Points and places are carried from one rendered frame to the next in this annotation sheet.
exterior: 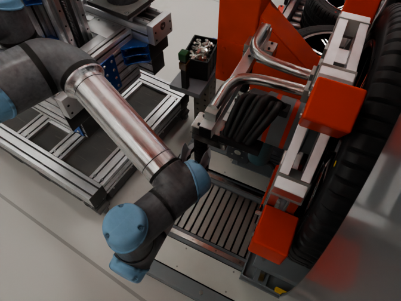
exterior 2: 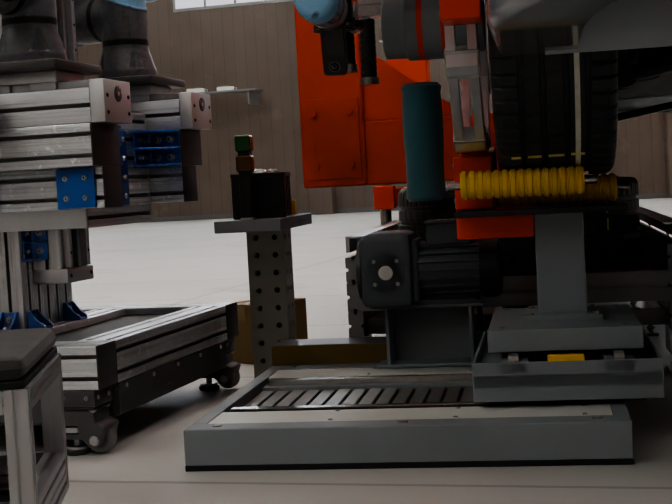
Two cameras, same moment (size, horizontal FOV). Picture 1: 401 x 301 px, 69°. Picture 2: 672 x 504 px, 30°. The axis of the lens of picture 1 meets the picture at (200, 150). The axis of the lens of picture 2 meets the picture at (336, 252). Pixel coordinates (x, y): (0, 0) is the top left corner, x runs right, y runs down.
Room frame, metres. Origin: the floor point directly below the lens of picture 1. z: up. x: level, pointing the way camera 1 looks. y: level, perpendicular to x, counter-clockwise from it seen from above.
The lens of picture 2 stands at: (-1.96, 0.76, 0.53)
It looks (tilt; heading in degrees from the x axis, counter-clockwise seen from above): 3 degrees down; 344
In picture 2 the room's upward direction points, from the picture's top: 3 degrees counter-clockwise
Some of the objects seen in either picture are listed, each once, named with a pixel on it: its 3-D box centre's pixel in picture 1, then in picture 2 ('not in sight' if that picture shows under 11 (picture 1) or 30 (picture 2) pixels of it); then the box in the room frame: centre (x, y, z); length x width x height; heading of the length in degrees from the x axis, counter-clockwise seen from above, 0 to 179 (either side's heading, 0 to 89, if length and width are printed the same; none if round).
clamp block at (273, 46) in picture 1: (259, 50); (379, 4); (0.74, -0.18, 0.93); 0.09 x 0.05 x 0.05; 64
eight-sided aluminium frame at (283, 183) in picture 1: (306, 130); (467, 23); (0.50, -0.29, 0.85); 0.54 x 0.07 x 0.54; 154
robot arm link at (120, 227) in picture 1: (136, 227); not in sight; (0.19, 0.12, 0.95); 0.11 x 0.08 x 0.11; 134
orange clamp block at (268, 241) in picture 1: (272, 234); (460, 3); (0.21, -0.15, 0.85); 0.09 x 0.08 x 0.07; 154
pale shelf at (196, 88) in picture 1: (202, 66); (265, 222); (1.28, -0.01, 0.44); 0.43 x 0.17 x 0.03; 154
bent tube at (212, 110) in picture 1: (262, 89); not in sight; (0.46, -0.13, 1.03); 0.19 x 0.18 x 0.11; 64
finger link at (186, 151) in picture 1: (185, 151); not in sight; (0.43, 0.04, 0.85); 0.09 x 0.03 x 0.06; 163
